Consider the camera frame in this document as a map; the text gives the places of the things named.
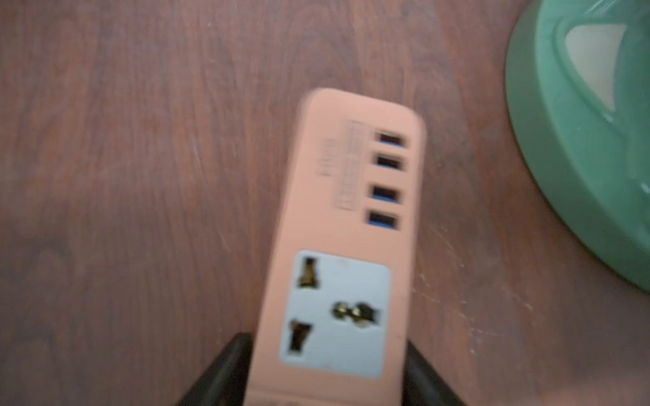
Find pink power strip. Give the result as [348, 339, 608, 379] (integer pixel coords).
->
[244, 88, 427, 405]

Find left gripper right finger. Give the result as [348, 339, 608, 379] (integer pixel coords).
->
[402, 341, 465, 406]

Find green desk fan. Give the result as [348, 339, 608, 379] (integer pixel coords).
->
[505, 1, 649, 290]

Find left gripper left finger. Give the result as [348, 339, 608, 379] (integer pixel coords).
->
[177, 333, 253, 406]

